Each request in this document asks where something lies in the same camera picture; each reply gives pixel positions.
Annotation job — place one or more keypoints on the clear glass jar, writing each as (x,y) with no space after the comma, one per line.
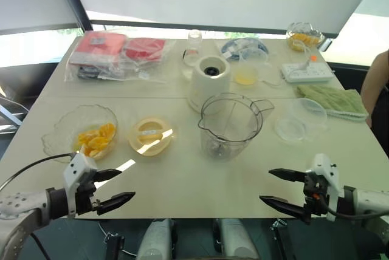
(194,39)

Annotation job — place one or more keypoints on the orange fruit pieces heap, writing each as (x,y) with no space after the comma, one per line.
(304,39)

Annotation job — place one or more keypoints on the white power strip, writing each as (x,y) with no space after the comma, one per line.
(307,73)

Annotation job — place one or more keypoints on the clear cup with yellow juice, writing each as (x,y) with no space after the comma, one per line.
(244,79)

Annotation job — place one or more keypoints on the black table clamp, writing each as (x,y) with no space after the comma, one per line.
(282,238)
(115,248)

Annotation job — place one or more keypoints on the person in black clothing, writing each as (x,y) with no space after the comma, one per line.
(377,90)

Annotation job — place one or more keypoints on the green folded cloth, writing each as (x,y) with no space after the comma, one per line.
(331,99)

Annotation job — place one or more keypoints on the orange mandarin segments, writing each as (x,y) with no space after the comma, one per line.
(97,143)

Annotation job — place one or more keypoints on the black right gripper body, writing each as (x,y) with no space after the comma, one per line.
(314,202)

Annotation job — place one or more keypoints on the clear bag with red item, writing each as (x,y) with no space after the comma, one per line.
(146,49)

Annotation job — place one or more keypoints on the clear blender jug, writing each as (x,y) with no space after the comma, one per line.
(209,138)

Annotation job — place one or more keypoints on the white blender base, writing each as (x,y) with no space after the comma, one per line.
(209,87)

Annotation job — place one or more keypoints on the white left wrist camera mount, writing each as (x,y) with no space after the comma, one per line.
(76,172)

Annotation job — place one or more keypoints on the blue plate in plastic wrap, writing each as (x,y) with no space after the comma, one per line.
(231,48)

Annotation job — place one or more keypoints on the clear bag with red booklet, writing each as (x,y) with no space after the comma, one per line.
(97,44)

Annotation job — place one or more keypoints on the glass bowl under plastic wrap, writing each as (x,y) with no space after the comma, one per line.
(301,27)

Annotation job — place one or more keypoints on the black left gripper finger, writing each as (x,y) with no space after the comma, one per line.
(106,174)
(115,202)

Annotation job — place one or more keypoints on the yellow round blender lid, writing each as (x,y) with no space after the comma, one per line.
(136,138)

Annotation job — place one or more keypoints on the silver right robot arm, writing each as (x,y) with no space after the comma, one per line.
(370,200)

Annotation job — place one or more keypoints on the scalloped clear glass bowl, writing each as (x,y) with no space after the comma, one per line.
(91,114)

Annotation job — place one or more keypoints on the dark window frame bar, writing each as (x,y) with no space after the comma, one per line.
(182,25)

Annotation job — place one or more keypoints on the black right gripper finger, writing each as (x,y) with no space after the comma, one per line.
(291,176)
(288,210)

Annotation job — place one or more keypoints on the grey metal frame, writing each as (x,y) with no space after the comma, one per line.
(12,114)

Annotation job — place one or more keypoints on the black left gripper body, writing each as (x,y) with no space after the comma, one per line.
(86,199)

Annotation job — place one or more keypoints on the grey rounded leg cover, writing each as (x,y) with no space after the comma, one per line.
(237,238)
(155,241)

